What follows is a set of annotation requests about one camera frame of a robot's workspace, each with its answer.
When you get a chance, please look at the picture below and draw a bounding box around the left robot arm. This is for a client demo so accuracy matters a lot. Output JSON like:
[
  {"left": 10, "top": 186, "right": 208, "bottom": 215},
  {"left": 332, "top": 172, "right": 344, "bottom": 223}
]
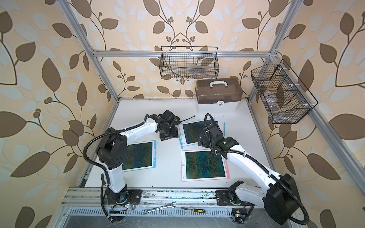
[{"left": 82, "top": 110, "right": 181, "bottom": 194}]

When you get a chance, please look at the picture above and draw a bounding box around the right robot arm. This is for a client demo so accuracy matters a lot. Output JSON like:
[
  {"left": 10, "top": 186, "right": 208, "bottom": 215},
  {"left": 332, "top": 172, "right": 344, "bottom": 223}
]
[{"left": 198, "top": 113, "right": 309, "bottom": 225}]

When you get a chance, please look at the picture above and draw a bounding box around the black yellow tape measure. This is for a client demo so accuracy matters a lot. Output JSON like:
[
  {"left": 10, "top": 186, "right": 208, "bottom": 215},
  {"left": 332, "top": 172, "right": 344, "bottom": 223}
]
[{"left": 180, "top": 115, "right": 196, "bottom": 123}]

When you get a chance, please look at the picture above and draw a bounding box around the silver wrench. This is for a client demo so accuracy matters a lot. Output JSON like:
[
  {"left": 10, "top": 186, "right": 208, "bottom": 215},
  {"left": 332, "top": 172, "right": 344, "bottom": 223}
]
[{"left": 143, "top": 202, "right": 176, "bottom": 214}]

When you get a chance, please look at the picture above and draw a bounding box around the aluminium frame rail front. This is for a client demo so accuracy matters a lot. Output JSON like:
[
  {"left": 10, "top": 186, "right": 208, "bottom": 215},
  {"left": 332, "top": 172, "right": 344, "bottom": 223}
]
[{"left": 61, "top": 187, "right": 227, "bottom": 207}]

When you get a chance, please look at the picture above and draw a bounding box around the black wire basket back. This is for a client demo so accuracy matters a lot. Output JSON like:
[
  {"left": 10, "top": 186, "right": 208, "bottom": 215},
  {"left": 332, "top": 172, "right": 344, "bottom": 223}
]
[{"left": 158, "top": 45, "right": 220, "bottom": 80}]

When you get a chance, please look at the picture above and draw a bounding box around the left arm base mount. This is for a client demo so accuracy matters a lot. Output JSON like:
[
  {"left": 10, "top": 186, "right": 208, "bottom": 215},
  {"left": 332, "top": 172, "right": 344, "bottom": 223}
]
[{"left": 103, "top": 188, "right": 142, "bottom": 205}]

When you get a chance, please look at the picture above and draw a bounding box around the yellow black screwdriver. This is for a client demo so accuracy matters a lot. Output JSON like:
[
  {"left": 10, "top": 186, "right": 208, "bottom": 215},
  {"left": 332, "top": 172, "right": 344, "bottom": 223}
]
[{"left": 180, "top": 207, "right": 206, "bottom": 214}]

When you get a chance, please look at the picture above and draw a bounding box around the black wire basket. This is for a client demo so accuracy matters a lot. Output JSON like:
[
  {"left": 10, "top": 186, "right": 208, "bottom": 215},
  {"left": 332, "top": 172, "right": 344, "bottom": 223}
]
[
  {"left": 158, "top": 45, "right": 220, "bottom": 80},
  {"left": 251, "top": 59, "right": 318, "bottom": 124}
]

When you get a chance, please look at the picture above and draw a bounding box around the brown lid storage box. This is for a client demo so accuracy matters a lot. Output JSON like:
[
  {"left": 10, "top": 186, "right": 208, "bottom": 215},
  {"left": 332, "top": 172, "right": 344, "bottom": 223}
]
[{"left": 195, "top": 78, "right": 243, "bottom": 114}]

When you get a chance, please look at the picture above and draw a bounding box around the blue writing tablet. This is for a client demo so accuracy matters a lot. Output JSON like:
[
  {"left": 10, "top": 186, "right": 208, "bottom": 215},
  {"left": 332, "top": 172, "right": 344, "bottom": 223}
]
[
  {"left": 123, "top": 141, "right": 157, "bottom": 172},
  {"left": 178, "top": 120, "right": 204, "bottom": 147}
]

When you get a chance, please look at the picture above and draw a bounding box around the pink writing tablet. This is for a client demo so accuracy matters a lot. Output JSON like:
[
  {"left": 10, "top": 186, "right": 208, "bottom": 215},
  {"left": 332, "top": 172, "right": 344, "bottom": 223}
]
[{"left": 181, "top": 150, "right": 230, "bottom": 182}]

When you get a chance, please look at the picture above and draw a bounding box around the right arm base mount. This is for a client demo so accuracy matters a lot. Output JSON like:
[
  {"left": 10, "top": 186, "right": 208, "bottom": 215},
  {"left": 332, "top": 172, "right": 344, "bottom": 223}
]
[{"left": 215, "top": 190, "right": 253, "bottom": 207}]

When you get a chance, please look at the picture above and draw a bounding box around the black wire basket right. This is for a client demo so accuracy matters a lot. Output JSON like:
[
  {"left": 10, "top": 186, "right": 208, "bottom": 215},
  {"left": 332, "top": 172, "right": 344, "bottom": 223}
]
[{"left": 251, "top": 59, "right": 318, "bottom": 124}]

